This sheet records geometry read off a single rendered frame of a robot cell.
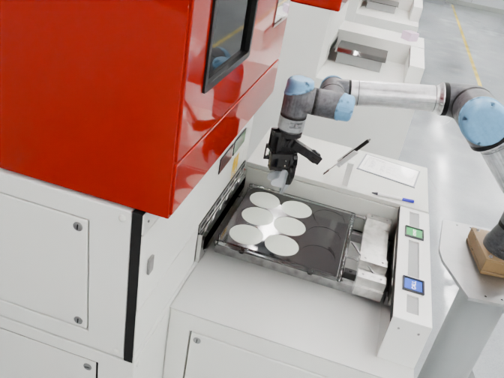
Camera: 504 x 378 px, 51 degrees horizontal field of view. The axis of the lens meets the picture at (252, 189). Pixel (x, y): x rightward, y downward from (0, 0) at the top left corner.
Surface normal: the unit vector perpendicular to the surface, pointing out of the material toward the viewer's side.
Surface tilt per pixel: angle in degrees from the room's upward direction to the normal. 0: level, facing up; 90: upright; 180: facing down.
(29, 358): 90
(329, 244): 0
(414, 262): 0
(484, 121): 83
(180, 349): 90
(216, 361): 90
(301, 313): 0
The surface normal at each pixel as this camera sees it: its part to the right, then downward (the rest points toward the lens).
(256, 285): 0.16, -0.85
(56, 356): -0.27, 0.44
